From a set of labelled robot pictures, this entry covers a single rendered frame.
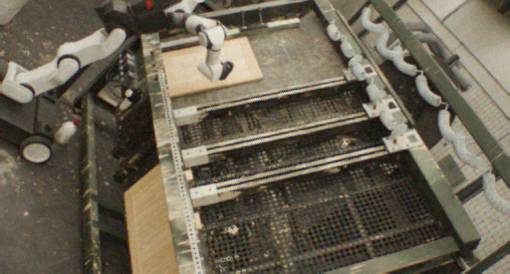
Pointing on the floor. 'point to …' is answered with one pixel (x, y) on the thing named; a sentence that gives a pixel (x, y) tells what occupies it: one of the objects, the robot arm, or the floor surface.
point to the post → (70, 81)
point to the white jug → (66, 132)
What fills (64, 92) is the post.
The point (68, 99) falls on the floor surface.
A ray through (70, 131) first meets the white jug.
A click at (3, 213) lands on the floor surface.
